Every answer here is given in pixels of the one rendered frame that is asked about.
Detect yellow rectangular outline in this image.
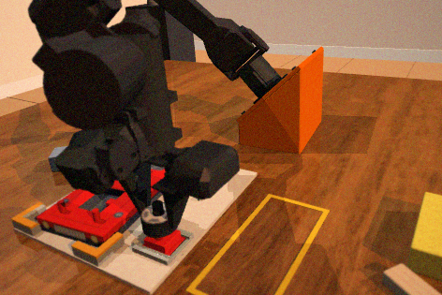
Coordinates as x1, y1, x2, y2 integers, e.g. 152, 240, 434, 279
186, 194, 330, 295

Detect yellow block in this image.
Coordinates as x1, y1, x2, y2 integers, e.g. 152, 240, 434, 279
407, 192, 442, 281

